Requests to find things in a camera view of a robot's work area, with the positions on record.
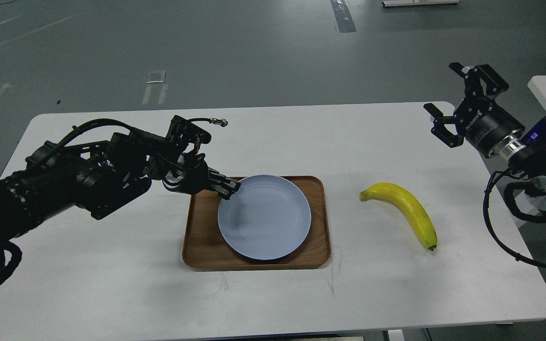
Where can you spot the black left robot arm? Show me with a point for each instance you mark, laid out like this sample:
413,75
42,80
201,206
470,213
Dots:
101,166

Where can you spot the yellow banana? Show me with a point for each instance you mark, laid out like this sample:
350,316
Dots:
412,209

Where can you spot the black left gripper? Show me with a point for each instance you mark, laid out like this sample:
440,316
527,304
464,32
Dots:
196,176

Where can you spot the light blue plate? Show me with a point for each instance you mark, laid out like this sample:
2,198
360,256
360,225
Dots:
267,219

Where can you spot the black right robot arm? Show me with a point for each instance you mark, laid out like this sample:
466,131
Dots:
525,155

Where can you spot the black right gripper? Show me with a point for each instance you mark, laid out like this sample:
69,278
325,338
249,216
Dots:
478,119

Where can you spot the brown wooden tray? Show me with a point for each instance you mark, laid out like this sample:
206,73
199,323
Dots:
204,247

